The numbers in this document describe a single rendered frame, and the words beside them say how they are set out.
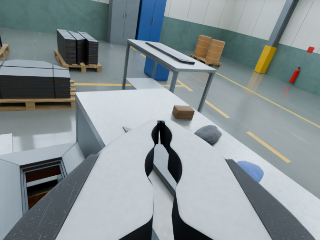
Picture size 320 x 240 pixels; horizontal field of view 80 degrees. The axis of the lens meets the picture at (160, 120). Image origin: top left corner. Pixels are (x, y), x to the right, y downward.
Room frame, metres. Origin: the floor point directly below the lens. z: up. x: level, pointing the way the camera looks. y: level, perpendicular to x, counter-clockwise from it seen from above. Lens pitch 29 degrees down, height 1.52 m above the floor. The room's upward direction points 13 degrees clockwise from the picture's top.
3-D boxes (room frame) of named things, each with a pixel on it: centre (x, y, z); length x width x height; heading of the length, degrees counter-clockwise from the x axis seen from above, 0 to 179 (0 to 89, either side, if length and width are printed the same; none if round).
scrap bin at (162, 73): (4.91, 0.38, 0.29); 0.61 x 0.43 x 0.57; 33
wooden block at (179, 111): (0.93, -0.11, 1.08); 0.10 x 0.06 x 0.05; 114
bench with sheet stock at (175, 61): (3.20, 0.15, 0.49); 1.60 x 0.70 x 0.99; 37
